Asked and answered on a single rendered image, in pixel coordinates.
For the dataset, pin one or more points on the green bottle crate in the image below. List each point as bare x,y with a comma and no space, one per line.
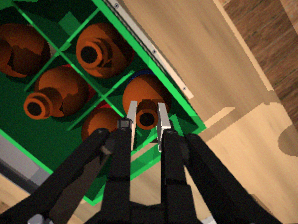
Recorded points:
49,142

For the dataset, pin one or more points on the grey rectangular tray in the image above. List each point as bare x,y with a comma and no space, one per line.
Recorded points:
19,169

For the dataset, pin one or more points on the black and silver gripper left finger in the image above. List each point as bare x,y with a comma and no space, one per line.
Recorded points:
57,198

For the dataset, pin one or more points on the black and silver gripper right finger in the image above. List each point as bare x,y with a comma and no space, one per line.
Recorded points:
226,199

